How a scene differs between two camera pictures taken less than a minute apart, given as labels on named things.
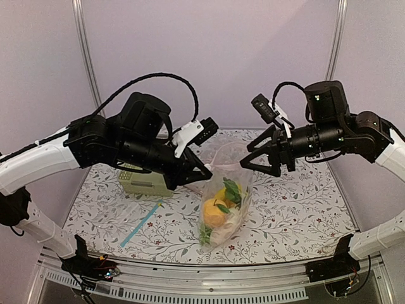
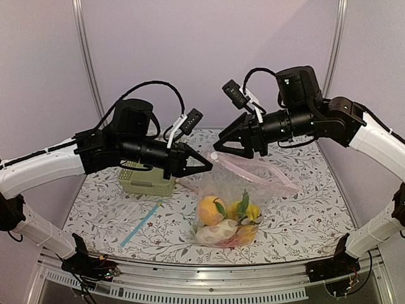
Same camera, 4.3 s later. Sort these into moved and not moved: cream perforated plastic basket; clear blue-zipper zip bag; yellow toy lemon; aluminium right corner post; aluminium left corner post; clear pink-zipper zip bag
Moved: yellow toy lemon; clear pink-zipper zip bag
Not moved: aluminium left corner post; clear blue-zipper zip bag; aluminium right corner post; cream perforated plastic basket
